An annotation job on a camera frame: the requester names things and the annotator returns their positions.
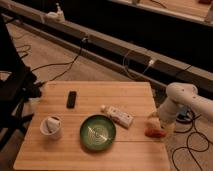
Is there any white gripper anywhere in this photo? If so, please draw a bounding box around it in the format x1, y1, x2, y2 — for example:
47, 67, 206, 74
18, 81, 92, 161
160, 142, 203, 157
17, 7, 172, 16
146, 104, 177, 134

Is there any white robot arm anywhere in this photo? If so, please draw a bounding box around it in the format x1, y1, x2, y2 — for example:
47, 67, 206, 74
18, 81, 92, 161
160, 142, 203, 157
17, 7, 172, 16
145, 82, 213, 138

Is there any green ceramic bowl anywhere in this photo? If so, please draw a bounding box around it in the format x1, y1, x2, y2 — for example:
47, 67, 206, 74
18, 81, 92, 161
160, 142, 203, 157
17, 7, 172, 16
80, 115, 116, 151

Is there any black rectangular remote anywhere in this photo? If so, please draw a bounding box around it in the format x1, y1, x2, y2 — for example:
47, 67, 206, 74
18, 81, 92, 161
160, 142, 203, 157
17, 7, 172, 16
66, 91, 77, 108

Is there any white cup with object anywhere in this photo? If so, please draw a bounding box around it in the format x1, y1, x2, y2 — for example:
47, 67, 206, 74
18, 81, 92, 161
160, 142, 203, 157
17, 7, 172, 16
40, 116, 62, 140

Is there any long metal rail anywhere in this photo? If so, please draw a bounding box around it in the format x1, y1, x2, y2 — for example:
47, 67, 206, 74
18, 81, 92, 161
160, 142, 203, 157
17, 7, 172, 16
0, 0, 213, 99

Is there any looped white cable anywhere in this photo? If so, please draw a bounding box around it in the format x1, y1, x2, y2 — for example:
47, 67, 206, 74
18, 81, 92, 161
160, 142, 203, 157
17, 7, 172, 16
122, 46, 156, 80

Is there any black floor cable left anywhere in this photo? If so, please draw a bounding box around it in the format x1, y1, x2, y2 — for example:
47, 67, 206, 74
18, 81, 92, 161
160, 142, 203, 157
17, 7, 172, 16
31, 38, 88, 83

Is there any white object on rail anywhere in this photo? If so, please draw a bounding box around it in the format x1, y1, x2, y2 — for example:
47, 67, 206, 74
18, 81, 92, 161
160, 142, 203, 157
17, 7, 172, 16
46, 3, 65, 22

